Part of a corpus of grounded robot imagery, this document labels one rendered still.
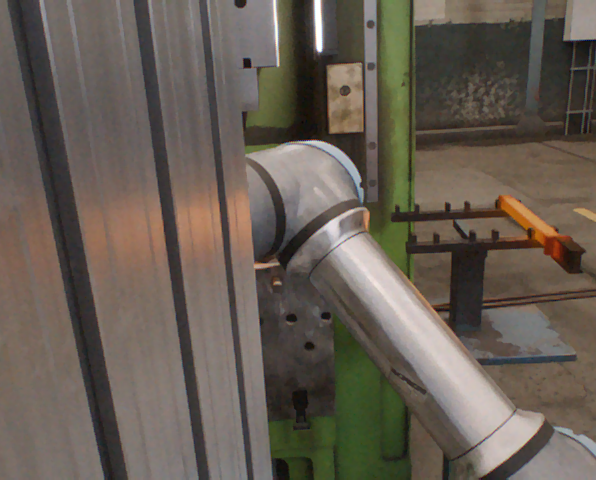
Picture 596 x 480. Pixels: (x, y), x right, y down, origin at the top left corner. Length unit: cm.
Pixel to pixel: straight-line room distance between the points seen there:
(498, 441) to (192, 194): 47
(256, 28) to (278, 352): 78
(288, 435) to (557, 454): 111
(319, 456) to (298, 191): 117
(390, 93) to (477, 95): 640
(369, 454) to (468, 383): 139
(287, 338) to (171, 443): 131
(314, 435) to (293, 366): 23
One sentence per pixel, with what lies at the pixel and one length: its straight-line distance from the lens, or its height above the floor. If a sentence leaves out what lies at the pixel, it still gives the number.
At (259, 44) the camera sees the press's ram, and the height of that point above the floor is 141.
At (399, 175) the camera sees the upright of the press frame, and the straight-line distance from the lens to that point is 157.
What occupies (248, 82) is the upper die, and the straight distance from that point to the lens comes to 134.
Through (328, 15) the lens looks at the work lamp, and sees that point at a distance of 145.
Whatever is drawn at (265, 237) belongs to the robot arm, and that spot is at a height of 124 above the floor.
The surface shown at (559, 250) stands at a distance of 118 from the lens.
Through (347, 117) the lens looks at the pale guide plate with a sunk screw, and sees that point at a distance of 149.
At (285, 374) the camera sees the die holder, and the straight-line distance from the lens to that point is 152.
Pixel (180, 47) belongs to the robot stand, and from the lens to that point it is 17.
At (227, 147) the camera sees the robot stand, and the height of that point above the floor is 139.
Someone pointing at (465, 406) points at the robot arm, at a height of 109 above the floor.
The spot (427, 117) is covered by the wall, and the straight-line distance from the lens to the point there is 773.
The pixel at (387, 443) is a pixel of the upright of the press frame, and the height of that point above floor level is 19.
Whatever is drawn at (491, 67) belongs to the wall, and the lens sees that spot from 795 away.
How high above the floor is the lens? 143
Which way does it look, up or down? 19 degrees down
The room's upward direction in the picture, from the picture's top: 3 degrees counter-clockwise
